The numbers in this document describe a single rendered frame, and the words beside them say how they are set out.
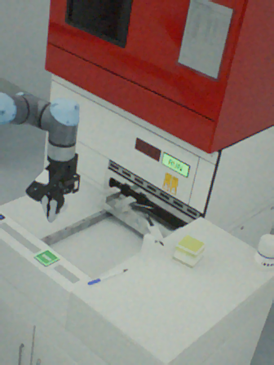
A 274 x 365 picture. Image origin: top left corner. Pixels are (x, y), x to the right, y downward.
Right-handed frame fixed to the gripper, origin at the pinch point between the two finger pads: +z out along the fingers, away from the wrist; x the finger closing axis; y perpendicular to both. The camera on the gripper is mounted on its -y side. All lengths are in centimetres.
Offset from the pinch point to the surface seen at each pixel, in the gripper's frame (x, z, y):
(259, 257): -44, 10, 50
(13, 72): 270, 91, 207
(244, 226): -16, 35, 97
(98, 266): -0.8, 28.7, 24.1
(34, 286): -0.7, 22.4, -4.0
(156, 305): -34.3, 14.2, 10.7
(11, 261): 10.6, 20.1, -4.0
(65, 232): 17.1, 26.1, 25.6
